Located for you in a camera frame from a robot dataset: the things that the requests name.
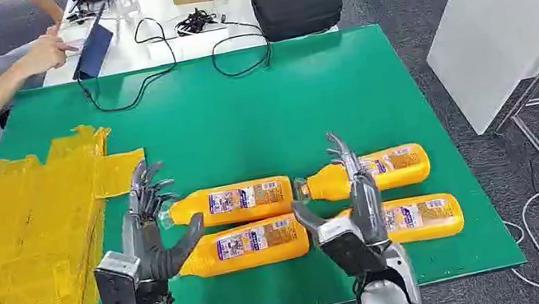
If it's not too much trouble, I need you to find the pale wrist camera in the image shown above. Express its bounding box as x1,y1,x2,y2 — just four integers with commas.
314,210,389,283
90,246,150,304

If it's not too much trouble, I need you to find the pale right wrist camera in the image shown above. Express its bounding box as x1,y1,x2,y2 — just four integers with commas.
314,210,389,283

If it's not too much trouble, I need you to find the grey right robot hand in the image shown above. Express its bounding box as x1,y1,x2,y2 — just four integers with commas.
281,124,393,268

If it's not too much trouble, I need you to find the bundled black cable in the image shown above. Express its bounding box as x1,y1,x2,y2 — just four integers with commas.
171,4,222,39

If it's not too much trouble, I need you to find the orange drink bottle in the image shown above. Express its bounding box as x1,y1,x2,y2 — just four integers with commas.
290,139,435,208
333,187,468,257
172,211,313,283
155,172,298,238

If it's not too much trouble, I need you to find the flat white box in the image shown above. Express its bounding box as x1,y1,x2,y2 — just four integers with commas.
145,26,234,68

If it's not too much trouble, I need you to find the black zip case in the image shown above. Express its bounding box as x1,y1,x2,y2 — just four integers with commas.
251,0,349,46

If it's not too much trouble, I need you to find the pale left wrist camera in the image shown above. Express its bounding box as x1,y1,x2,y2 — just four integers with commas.
90,246,150,304

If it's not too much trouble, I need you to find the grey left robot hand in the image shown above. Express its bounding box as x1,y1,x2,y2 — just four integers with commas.
108,151,215,288

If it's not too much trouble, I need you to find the green mat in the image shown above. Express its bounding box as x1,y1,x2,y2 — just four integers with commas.
0,5,531,304

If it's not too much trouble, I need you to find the looped black cable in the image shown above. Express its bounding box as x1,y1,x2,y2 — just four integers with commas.
204,11,278,82

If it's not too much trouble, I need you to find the long black cable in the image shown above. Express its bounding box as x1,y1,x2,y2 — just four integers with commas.
67,12,185,119

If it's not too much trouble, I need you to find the yellow sheet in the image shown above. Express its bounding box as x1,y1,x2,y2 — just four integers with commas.
0,115,172,304

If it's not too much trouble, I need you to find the person's right hand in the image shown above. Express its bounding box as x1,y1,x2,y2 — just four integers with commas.
11,21,83,80

